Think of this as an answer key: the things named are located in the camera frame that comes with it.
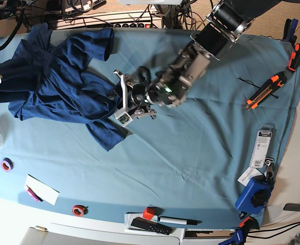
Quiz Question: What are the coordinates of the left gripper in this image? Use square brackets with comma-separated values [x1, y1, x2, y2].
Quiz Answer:
[130, 76, 188, 107]

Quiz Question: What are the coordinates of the blue t-shirt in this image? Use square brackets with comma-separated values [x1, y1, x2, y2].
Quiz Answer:
[0, 23, 127, 151]

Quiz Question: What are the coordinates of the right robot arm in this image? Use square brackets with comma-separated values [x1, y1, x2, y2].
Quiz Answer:
[0, 0, 33, 51]

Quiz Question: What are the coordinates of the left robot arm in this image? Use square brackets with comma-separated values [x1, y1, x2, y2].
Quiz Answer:
[130, 1, 279, 107]

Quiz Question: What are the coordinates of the white power strip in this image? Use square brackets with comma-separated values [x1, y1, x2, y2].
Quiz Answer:
[48, 10, 163, 30]

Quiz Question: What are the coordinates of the black zip tie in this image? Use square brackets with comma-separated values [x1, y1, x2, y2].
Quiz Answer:
[237, 77, 279, 99]

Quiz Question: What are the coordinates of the light blue table cloth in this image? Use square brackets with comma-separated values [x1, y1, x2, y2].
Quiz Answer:
[0, 35, 300, 229]

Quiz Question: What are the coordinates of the orange black utility knife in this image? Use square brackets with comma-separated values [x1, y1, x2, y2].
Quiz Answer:
[244, 71, 287, 110]

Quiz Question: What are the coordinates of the clear blister pack with label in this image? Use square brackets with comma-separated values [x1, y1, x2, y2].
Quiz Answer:
[249, 125, 272, 168]

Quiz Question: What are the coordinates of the red cube block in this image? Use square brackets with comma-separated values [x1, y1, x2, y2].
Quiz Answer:
[143, 207, 155, 221]

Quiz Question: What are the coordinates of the white paper tag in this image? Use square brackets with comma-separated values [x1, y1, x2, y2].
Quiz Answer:
[237, 167, 262, 186]

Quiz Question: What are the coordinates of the white black marker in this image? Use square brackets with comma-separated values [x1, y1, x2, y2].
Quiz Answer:
[158, 216, 201, 226]

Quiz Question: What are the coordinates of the black remote control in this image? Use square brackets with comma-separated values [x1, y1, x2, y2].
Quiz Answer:
[131, 217, 173, 235]

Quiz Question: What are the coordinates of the blue box with black knob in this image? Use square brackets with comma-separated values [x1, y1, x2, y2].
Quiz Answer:
[235, 177, 273, 215]

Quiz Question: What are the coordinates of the orange black clamp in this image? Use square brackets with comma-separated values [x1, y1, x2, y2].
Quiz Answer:
[287, 43, 300, 73]

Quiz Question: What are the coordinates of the red tape roll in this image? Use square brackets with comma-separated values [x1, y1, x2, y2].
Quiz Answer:
[72, 205, 88, 217]

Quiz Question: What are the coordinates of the blue black spring clamp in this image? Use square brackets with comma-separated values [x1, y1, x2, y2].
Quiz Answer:
[282, 18, 298, 43]

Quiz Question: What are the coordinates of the white notepad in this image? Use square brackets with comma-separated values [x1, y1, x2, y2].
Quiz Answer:
[24, 175, 59, 206]

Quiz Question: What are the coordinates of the pink pen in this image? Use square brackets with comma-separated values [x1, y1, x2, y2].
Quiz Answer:
[25, 185, 43, 202]

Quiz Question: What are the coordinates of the blue orange bottom clamp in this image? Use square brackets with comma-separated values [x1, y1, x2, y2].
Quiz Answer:
[218, 216, 259, 245]

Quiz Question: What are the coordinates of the purple tape roll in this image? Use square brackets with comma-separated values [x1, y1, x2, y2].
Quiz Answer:
[1, 158, 13, 172]

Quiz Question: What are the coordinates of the black phone device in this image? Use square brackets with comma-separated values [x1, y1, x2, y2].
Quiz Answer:
[283, 203, 300, 212]

